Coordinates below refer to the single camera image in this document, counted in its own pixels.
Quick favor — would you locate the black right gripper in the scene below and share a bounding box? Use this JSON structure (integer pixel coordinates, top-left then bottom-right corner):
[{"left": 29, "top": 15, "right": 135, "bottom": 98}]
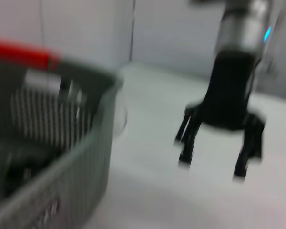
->
[{"left": 174, "top": 47, "right": 268, "bottom": 182}]

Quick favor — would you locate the grey perforated storage bin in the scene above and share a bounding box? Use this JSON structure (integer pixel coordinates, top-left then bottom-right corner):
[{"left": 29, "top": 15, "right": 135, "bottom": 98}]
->
[{"left": 0, "top": 56, "right": 124, "bottom": 229}]

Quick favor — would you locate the glass teapot steel infuser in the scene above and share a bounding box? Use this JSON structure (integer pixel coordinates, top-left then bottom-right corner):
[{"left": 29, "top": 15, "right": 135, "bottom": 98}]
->
[{"left": 111, "top": 69, "right": 131, "bottom": 138}]

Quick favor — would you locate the red bar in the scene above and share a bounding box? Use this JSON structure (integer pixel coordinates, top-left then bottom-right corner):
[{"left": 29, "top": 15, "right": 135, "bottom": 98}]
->
[{"left": 0, "top": 38, "right": 64, "bottom": 71}]

